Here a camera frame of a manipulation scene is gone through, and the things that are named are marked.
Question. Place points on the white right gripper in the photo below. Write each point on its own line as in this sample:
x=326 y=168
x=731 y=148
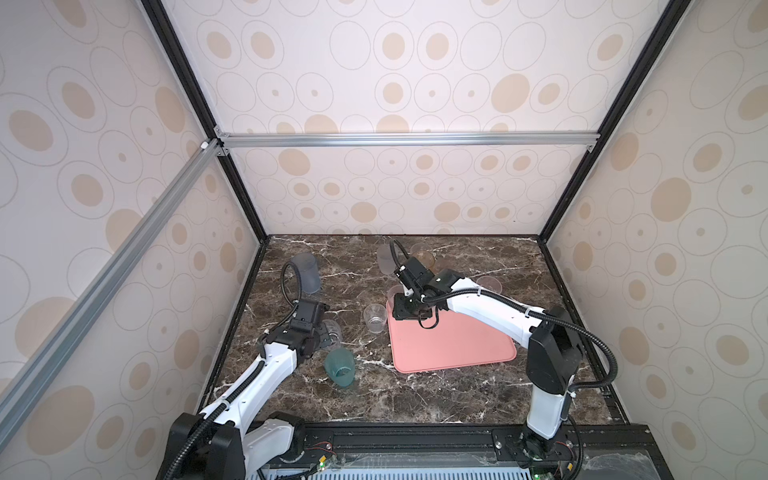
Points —
x=398 y=311

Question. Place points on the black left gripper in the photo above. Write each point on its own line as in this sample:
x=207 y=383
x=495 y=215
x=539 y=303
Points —
x=321 y=328

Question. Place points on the clear small round glass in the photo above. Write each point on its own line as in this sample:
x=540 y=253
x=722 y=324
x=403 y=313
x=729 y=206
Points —
x=375 y=318

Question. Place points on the pink plastic tray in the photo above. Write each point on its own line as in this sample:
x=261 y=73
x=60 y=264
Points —
x=455 y=341

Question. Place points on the clear faceted short tumbler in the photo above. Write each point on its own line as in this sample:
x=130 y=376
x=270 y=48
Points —
x=490 y=283

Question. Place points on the clear wide faceted tumbler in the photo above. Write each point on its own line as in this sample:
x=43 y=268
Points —
x=330 y=335

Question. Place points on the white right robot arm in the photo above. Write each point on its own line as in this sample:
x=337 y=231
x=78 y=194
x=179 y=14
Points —
x=555 y=350

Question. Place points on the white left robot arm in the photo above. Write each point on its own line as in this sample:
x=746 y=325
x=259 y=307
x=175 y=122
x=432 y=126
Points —
x=221 y=442

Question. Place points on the yellow translucent tall glass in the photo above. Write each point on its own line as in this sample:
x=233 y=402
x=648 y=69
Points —
x=426 y=258

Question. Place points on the green translucent cup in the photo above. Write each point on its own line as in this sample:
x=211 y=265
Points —
x=339 y=365

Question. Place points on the frosted dotted tumbler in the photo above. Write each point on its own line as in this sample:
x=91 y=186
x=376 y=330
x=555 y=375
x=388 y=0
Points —
x=385 y=260

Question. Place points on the blue translucent tall cup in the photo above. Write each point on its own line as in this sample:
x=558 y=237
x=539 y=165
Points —
x=308 y=269

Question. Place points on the aluminium frame rail back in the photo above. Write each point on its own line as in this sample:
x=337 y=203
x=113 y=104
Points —
x=360 y=140

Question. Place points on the aluminium frame rail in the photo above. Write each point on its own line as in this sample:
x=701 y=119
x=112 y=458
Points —
x=360 y=140
x=40 y=371

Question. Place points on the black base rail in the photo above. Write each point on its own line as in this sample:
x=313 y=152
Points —
x=465 y=451

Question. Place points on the aluminium frame rail left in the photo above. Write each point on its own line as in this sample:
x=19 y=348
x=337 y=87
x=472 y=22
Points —
x=40 y=371

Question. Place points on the black left corner post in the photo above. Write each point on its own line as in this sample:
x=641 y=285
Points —
x=160 y=22

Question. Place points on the black corner frame post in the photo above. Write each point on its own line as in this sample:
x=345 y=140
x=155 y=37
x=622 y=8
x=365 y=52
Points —
x=648 y=56

